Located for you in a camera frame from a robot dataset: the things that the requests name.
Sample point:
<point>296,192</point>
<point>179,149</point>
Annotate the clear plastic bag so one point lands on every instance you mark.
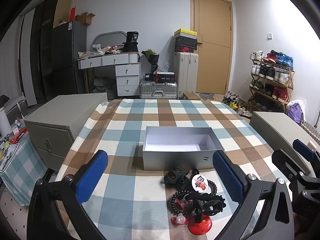
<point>165,67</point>

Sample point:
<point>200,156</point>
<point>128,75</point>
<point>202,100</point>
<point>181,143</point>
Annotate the wooden door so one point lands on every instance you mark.
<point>212,42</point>

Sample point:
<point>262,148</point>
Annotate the arched grey mirror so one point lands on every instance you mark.
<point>110,38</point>

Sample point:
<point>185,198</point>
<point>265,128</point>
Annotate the brown cardboard box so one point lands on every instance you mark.
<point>191,96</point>

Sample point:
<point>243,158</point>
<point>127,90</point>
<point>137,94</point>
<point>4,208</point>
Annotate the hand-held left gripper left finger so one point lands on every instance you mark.
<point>92,177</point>

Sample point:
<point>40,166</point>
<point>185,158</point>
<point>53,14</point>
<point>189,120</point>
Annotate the black wrapped bouquet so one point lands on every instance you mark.
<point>152,58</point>

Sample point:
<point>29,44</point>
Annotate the small red clip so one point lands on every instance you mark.
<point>178,220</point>

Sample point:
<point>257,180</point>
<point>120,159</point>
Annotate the white upright suitcase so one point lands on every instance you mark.
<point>186,75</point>

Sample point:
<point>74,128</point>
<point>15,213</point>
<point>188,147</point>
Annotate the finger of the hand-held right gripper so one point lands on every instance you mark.
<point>303,151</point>
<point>285,160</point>

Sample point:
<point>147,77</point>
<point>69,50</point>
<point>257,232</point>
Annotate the grey cloth pile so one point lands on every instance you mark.
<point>103,86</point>

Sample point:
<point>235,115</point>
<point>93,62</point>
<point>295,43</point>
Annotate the white tall panel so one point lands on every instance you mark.
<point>27,60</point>

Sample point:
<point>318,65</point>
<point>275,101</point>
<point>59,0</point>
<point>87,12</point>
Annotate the dark wardrobe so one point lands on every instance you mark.
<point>42,55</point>

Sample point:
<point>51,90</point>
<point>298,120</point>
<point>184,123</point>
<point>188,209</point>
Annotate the open cardboard box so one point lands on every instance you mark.
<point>83,18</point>

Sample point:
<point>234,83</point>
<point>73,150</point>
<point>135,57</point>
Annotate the red hair clip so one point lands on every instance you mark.
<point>181,203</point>

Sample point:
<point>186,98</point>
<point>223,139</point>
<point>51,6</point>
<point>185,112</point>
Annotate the white vanity desk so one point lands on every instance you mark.
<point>126,72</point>

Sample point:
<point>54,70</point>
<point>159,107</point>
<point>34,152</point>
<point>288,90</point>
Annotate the small checked cloth table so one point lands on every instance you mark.
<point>17,170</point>

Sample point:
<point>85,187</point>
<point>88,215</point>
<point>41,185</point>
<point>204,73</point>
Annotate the black and red shoe box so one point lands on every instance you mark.
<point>185,49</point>

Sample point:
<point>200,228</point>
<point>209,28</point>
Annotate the silver cardboard box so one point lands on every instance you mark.
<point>175,158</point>

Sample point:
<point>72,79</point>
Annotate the grey drawer cabinet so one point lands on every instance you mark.
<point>60,120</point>

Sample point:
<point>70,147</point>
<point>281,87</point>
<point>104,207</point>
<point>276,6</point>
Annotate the purple bag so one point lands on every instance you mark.
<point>295,112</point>

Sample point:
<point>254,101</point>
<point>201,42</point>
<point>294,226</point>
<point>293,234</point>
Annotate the white light switch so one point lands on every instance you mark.
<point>269,36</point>

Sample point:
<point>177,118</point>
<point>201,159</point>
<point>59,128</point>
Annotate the black refrigerator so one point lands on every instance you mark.
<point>67,57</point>

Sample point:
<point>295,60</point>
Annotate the small pink case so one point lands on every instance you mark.
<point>314,147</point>

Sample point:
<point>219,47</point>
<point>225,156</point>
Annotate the large black hair claw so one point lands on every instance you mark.
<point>207,205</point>

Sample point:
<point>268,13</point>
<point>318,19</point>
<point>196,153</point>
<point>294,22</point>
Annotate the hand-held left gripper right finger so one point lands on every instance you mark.
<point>227,177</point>

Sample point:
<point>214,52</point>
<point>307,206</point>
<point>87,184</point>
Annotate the silver suitcase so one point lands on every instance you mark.
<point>157,90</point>

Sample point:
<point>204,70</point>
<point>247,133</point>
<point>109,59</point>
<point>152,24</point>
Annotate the white dotted floor mat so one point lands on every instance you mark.
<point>10,220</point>

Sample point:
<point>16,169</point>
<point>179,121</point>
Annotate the small black hair claw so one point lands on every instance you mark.
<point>175,177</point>

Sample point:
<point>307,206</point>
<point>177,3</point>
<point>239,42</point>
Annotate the grey door mat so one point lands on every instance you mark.
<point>206,96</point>

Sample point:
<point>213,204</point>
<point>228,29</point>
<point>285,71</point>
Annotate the shoe rack with shoes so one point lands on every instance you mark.
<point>270,72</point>

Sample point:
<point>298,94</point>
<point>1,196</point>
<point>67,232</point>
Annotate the white round badge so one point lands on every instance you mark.
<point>199,183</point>

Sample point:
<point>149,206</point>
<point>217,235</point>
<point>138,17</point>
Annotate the desk clutter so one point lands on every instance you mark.
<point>100,51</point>

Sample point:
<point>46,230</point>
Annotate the black bag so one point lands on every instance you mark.
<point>131,42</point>

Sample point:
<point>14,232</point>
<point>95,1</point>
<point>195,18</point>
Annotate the pile of slippers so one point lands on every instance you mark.
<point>235,102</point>

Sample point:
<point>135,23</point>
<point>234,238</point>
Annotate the small black box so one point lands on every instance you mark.
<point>148,77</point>

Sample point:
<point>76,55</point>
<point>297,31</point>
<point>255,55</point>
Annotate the red round badge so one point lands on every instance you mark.
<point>200,227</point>

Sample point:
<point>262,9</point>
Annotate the checked tablecloth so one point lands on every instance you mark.
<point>120,135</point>

